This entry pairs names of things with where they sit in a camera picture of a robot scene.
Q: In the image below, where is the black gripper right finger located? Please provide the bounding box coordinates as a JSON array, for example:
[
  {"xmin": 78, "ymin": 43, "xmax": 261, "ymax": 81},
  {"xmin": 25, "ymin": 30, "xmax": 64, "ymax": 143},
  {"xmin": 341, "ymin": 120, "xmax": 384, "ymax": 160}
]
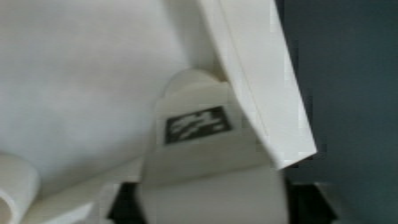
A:
[{"xmin": 286, "ymin": 181, "xmax": 355, "ymax": 224}]

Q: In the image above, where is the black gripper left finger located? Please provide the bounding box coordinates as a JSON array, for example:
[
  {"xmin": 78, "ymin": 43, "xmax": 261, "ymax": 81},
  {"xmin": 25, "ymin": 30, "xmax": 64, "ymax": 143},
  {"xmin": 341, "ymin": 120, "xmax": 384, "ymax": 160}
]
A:
[{"xmin": 106, "ymin": 182, "xmax": 145, "ymax": 224}]

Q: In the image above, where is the white fence wall rail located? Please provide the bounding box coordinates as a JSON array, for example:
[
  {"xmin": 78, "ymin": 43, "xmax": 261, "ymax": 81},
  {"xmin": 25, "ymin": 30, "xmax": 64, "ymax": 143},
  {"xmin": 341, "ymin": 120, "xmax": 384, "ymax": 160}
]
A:
[{"xmin": 197, "ymin": 0, "xmax": 316, "ymax": 168}]

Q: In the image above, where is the white square table top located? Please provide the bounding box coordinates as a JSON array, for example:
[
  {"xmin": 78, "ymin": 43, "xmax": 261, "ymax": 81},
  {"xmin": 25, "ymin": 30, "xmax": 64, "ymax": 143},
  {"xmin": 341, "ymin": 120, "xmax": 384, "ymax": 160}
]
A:
[{"xmin": 0, "ymin": 0, "xmax": 218, "ymax": 224}]

